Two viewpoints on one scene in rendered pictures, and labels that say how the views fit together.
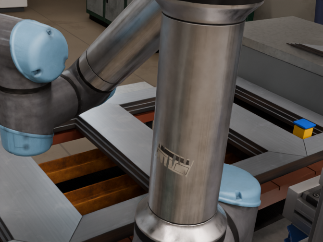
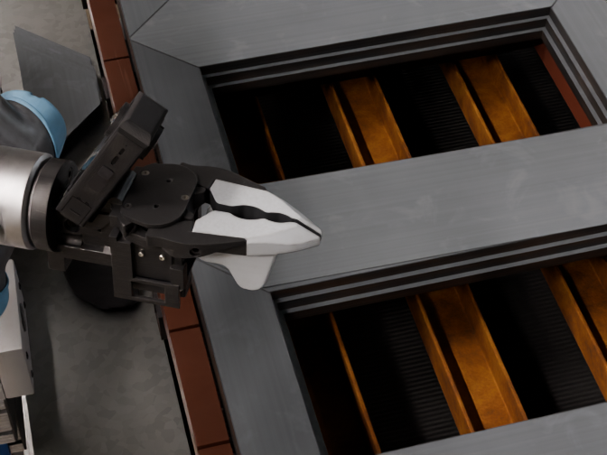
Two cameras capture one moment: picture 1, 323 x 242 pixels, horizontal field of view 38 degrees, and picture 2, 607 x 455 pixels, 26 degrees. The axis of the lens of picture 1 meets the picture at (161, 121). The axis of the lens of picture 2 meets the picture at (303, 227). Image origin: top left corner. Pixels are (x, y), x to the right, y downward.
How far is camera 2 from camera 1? 2.12 m
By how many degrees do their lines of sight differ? 85
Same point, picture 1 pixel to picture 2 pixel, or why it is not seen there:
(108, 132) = (505, 158)
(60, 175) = not seen: hidden behind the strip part
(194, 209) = not seen: outside the picture
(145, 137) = (463, 218)
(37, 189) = (299, 26)
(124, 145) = (430, 171)
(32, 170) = (364, 26)
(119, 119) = (577, 193)
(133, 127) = (521, 208)
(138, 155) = (378, 183)
